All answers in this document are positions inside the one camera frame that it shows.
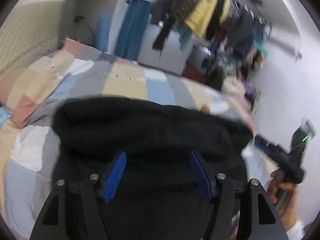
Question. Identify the white air conditioner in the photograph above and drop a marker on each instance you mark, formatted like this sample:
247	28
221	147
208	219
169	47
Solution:
287	46

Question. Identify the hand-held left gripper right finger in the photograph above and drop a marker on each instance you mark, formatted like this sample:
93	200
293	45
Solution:
200	177

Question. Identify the brown houndstooth hanging coat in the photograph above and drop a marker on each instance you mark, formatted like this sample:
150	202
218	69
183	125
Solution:
175	12

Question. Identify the patchwork bedspread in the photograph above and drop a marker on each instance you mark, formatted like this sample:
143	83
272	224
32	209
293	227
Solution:
112	80

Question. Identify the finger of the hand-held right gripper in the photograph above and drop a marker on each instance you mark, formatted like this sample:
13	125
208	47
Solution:
270	147

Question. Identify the cream quilted headboard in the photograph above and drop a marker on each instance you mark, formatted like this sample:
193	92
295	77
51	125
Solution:
30	35

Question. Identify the yellow hanging jacket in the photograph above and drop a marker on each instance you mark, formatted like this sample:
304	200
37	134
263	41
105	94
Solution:
202	12

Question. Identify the black puffer jacket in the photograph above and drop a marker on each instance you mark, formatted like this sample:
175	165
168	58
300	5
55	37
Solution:
150	135

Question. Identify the blue curtain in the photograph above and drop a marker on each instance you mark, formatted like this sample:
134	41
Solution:
132	30

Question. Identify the dark denim hanging jacket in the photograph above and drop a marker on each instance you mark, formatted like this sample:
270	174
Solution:
241	32

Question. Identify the cream plush blanket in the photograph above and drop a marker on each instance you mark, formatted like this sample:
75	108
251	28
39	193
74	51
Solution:
233	86

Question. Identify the blue foam board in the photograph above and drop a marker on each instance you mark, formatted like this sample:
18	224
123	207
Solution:
104	33

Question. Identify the teal hanging garment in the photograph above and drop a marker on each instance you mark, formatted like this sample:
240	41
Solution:
186	38

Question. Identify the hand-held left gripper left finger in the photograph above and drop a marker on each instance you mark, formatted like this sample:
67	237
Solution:
115	177

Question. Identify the silver suitcase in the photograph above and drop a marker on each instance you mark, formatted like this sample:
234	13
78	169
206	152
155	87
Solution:
212	65

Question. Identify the person's right hand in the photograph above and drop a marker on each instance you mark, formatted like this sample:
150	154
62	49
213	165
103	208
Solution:
285	192

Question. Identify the white paper roll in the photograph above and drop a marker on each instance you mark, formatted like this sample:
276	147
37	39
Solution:
205	109

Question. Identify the person's right forearm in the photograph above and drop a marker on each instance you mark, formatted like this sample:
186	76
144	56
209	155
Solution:
293	217

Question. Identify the black hanging garment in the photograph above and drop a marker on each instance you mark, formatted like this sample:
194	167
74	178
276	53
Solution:
215	20

